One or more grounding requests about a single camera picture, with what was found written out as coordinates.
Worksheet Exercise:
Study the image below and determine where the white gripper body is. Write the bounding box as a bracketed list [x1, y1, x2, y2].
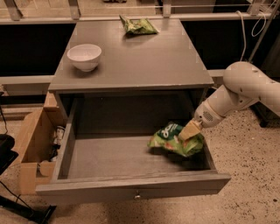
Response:
[193, 99, 225, 128]

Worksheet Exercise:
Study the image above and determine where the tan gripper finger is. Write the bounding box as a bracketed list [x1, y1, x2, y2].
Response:
[178, 119, 201, 141]

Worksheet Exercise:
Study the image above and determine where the green rice chip bag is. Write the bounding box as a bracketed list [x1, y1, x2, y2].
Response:
[148, 122, 204, 158]

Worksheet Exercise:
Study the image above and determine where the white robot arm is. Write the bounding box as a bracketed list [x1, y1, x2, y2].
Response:
[178, 61, 280, 141]

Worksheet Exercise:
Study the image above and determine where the grey open top drawer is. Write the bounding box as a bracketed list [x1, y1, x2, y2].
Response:
[36, 99, 230, 205]

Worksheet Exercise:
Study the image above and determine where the crumpled green snack bag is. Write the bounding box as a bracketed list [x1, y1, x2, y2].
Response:
[119, 15, 158, 35]

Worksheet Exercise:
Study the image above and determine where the grey wooden cabinet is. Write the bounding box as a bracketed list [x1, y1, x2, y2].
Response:
[48, 18, 214, 117]

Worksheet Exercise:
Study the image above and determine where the white ceramic bowl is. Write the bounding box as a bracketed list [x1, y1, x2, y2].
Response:
[66, 44, 102, 72]

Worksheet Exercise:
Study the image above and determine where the white bottle in box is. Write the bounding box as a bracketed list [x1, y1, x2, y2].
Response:
[50, 126, 65, 162]

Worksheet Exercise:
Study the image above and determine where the cardboard box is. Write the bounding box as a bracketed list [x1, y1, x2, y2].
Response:
[14, 93, 66, 194]

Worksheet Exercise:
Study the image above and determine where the metal railing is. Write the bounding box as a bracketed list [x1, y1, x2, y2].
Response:
[0, 0, 279, 25]

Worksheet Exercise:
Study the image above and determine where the white cable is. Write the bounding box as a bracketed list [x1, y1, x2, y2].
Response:
[234, 10, 268, 64]

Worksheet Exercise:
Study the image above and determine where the black cable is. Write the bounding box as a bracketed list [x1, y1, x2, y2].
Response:
[0, 104, 9, 135]

